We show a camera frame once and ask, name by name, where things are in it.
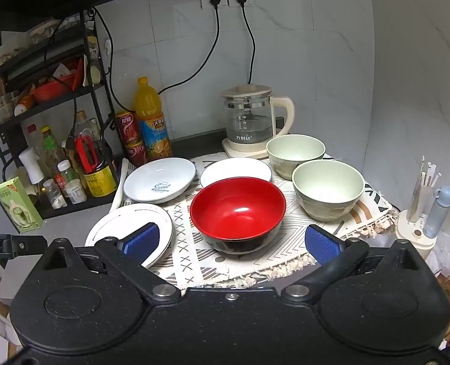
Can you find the small clear spice jar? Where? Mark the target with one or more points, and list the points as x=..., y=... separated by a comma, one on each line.
x=54, y=194

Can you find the white jar blue label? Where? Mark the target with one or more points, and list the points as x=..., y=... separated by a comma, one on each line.
x=72, y=183

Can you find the white plate sweet print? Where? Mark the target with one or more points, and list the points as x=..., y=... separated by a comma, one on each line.
x=159, y=181

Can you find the orange juice bottle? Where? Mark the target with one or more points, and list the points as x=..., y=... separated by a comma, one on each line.
x=151, y=120

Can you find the green bowl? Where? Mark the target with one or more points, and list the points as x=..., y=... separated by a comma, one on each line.
x=287, y=152
x=327, y=189

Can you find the black metal shelf rack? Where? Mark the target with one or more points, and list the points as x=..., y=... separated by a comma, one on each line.
x=55, y=71

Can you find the red can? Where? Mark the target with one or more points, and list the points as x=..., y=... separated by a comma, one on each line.
x=128, y=127
x=137, y=153

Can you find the red black bowl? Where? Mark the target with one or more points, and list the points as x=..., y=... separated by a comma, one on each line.
x=238, y=216

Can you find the glass electric kettle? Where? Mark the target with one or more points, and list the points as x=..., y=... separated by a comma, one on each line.
x=250, y=113

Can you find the green cap sauce bottle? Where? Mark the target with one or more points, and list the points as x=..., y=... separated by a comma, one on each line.
x=54, y=153

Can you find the white plate gold rim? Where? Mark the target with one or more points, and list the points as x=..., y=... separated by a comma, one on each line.
x=127, y=219

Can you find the cream kettle base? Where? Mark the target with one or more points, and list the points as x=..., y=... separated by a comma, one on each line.
x=253, y=150

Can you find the white cap oil bottle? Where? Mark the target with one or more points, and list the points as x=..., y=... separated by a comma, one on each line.
x=34, y=170

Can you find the red bowl on shelf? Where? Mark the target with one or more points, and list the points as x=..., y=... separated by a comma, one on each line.
x=54, y=89

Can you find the soy sauce bottle yellow label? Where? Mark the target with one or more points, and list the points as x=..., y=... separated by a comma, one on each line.
x=91, y=154

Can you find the green cardboard box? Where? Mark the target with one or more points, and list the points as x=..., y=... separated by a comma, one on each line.
x=19, y=206

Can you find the white plate bakery print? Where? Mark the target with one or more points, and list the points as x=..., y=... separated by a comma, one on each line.
x=233, y=168

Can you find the patterned table cloth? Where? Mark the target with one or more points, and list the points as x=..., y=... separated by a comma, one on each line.
x=190, y=262

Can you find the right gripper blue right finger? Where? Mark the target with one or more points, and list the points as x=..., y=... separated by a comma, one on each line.
x=337, y=260

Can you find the red can upper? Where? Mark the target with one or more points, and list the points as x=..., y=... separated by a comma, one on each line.
x=128, y=127

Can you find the red can lower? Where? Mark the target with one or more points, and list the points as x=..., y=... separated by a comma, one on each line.
x=137, y=153

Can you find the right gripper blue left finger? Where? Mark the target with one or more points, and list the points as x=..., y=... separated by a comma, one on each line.
x=127, y=255

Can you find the white chopstick holder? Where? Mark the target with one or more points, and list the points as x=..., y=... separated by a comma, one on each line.
x=410, y=222

